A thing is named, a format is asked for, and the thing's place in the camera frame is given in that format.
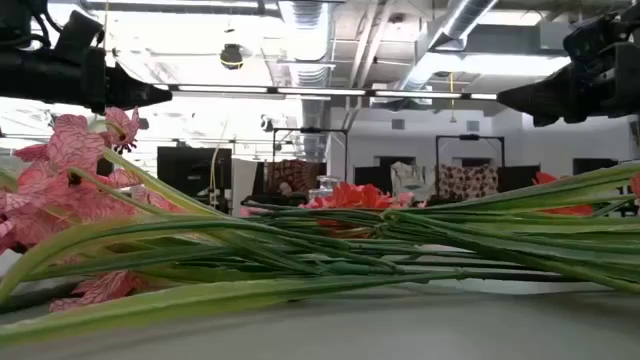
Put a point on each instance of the red patterned cloth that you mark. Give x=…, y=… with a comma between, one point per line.
x=295, y=175

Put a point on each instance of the silver ventilation duct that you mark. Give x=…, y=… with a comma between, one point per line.
x=305, y=20
x=465, y=20

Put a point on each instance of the long ceiling light strip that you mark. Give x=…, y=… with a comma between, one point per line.
x=220, y=89

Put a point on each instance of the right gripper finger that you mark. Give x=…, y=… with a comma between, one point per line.
x=545, y=100

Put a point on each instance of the white teal cloth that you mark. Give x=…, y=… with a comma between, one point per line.
x=407, y=177

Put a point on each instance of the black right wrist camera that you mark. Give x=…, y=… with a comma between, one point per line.
x=600, y=35

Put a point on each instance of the small black ceiling fixture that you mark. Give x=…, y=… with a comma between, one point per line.
x=144, y=123

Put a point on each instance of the floral patterned cloth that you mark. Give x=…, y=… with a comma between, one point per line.
x=467, y=182

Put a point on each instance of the black rack frame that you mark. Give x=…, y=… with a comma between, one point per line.
x=470, y=136
x=310, y=130

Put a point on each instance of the black wall monitor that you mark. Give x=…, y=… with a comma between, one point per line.
x=595, y=165

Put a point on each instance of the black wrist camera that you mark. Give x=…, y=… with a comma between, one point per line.
x=77, y=35
x=600, y=35

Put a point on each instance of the large black monitor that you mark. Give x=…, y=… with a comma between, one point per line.
x=192, y=170

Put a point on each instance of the black panel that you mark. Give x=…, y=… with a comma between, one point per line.
x=515, y=177
x=367, y=177

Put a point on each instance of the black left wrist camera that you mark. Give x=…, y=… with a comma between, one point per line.
x=77, y=35

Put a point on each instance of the large veined pink flower bunch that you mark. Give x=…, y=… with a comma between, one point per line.
x=75, y=145

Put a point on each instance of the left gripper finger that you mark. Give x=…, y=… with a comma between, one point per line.
x=135, y=92

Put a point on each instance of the black dome ceiling fixture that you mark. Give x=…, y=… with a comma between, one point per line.
x=231, y=56

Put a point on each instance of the clear glass vase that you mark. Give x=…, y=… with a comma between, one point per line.
x=326, y=184

